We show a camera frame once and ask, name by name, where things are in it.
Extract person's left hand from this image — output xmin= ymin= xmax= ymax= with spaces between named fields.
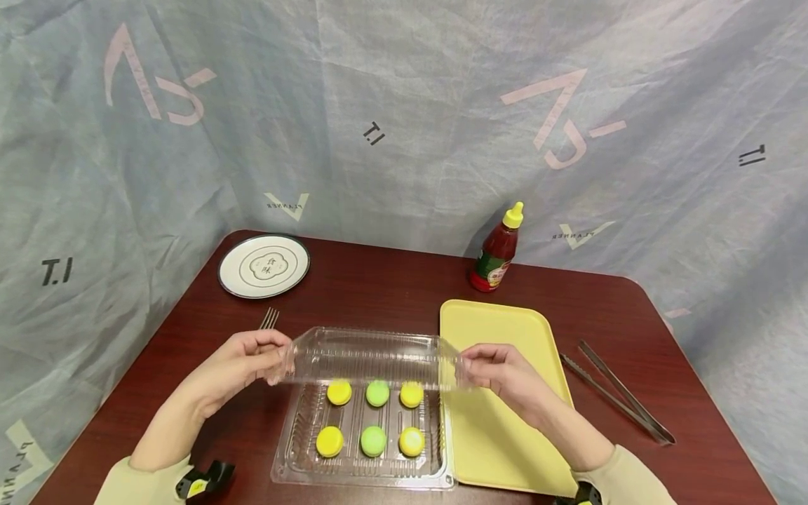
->
xmin=188 ymin=329 xmax=296 ymax=420

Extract person's right hand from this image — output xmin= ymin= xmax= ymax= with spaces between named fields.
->
xmin=461 ymin=342 xmax=556 ymax=428

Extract clear plastic clamshell container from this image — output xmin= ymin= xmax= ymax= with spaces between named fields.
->
xmin=271 ymin=326 xmax=474 ymax=491

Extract person's right forearm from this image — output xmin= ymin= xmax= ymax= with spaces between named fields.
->
xmin=533 ymin=393 xmax=678 ymax=505

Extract person's left forearm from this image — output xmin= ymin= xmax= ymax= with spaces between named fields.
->
xmin=93 ymin=384 xmax=208 ymax=505

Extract white plate with dark rim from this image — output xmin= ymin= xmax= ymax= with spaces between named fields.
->
xmin=217 ymin=234 xmax=311 ymax=300

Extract yellow rectangular tray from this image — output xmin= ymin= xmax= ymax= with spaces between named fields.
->
xmin=439 ymin=299 xmax=579 ymax=498

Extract red sauce bottle, yellow cap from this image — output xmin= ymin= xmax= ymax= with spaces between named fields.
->
xmin=469 ymin=201 xmax=525 ymax=293

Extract black wrist band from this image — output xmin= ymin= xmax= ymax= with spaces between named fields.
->
xmin=553 ymin=480 xmax=603 ymax=505
xmin=176 ymin=459 xmax=236 ymax=502

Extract metal tongs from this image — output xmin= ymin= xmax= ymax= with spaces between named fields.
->
xmin=559 ymin=340 xmax=677 ymax=447

